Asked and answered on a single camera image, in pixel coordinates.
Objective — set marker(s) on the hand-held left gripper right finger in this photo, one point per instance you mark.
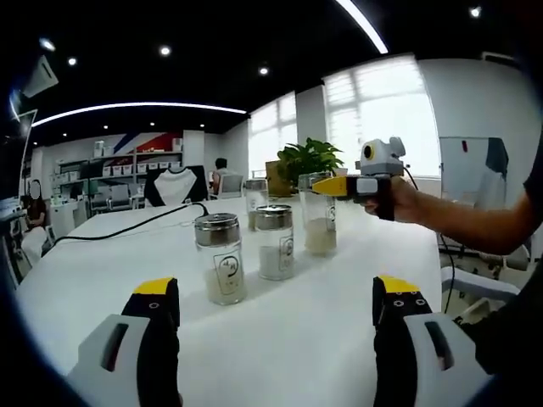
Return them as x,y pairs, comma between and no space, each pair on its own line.
424,360

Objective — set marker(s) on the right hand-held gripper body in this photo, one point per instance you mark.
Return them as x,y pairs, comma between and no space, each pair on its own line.
382,165

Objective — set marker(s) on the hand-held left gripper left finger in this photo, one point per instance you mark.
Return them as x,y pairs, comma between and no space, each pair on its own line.
127,360

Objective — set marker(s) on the tall seasoning bottle white grains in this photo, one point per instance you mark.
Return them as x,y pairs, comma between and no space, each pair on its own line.
320,237

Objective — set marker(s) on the short seasoning bottle white powder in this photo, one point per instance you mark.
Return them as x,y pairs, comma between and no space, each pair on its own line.
275,220

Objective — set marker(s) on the tall seasoning bottle brown grains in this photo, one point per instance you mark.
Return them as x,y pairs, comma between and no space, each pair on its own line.
255,199

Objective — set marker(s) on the short seasoning bottle cream powder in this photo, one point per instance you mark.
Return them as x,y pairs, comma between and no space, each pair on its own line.
220,231

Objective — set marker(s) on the person's right hand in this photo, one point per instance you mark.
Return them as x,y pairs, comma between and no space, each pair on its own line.
411,207

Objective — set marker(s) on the green potted plant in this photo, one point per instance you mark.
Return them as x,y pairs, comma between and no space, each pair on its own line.
309,157

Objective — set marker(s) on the large window with blinds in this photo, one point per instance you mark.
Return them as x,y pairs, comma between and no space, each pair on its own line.
382,118

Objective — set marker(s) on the cardboard box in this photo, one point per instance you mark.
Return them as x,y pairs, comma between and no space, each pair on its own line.
273,178

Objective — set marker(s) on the white partition panel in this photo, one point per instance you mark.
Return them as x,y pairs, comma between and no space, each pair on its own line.
466,178

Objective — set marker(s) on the person's black shirt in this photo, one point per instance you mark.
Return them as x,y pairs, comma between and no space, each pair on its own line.
509,330

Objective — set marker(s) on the white grey office chair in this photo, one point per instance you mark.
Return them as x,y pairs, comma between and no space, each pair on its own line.
509,258
479,285

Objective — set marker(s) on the grey mesh office chair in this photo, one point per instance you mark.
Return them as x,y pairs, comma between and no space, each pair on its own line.
232,186

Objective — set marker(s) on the dark hanging garment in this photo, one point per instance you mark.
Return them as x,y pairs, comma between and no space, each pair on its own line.
497,154

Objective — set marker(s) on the round ceiling downlight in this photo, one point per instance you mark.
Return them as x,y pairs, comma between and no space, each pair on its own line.
71,61
263,70
165,51
475,11

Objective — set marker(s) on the straight ceiling light strip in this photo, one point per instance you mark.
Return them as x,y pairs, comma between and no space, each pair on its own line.
365,23

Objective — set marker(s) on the black white jersey on chair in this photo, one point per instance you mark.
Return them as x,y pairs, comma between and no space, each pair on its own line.
174,186

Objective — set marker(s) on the row of white storage boxes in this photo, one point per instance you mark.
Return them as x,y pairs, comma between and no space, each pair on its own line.
119,169

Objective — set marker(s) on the metal storage shelf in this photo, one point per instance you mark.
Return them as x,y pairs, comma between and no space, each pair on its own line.
119,165

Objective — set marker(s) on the curved ceiling light strip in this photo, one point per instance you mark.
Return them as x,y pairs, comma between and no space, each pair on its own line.
140,104

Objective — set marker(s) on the open laptop computer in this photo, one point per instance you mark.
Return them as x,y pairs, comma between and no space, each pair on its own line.
26,123

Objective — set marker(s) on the ceiling air conditioner unit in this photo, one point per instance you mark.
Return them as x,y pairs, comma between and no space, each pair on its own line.
40,76

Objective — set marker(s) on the wall air conditioner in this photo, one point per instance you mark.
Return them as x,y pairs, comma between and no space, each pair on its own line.
498,57

